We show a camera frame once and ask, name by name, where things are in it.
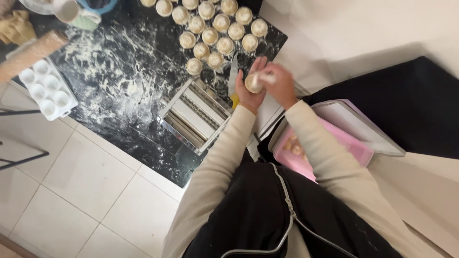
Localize person's left hand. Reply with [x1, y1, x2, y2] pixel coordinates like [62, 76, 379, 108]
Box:
[235, 56, 268, 115]

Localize person's right hand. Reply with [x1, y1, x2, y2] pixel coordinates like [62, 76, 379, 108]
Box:
[256, 62, 299, 110]

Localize round dough wrapper piece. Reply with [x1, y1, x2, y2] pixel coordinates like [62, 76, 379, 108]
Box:
[245, 73, 265, 94]

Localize white board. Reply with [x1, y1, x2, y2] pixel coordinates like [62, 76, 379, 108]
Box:
[247, 82, 311, 151]

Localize group of filled dough dumplings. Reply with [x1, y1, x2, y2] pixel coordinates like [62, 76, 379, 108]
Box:
[140, 0, 269, 76]

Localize dumplings in pink container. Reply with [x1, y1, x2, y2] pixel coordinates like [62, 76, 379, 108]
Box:
[283, 134, 309, 162]

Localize steel pasta machine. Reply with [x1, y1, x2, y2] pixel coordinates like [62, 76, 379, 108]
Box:
[158, 78, 234, 157]

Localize pink plastic container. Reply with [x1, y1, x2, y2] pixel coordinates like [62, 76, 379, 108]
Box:
[273, 116, 374, 183]

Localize clear plastic container lid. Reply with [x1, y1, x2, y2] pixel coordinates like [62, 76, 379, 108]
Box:
[311, 99, 407, 158]

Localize black zip vest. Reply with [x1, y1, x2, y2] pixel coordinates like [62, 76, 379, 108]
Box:
[181, 148, 405, 258]

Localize black matte panel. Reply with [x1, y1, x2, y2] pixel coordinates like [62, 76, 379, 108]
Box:
[302, 56, 459, 160]

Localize blue bowl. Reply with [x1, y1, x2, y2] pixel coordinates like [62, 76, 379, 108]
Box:
[76, 0, 119, 16]

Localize pale green mug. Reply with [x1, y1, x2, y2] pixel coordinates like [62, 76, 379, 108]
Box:
[68, 9, 102, 32]

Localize white cup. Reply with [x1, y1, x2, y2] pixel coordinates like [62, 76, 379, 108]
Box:
[52, 0, 80, 24]

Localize white plastic dumpling mould tray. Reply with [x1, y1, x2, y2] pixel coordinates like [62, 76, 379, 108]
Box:
[18, 57, 79, 122]

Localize wooden rolling pin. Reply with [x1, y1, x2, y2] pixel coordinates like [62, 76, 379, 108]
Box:
[0, 30, 69, 83]

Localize white plate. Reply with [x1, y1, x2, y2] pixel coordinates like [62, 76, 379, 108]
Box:
[18, 0, 55, 16]

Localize lump of beige dough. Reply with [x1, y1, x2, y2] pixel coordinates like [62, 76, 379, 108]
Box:
[0, 10, 37, 46]

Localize knife with yellow handle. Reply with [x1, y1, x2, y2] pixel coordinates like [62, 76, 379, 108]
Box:
[228, 54, 240, 110]

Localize black metal chair frame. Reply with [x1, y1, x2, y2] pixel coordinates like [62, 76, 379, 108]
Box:
[0, 107, 50, 171]

